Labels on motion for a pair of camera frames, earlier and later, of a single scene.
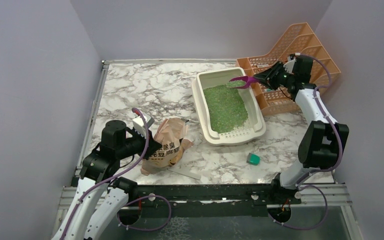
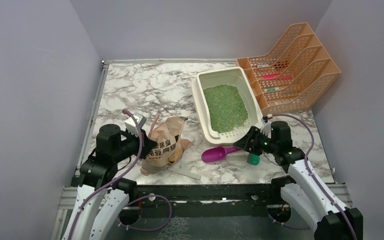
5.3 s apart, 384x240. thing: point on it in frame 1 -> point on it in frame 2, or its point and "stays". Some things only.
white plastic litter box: [229, 114] stays
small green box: [253, 159] stays
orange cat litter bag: [170, 135] stays
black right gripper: [269, 77] -> [245, 142]
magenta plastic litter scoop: [248, 80] -> [217, 154]
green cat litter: [228, 109] stays
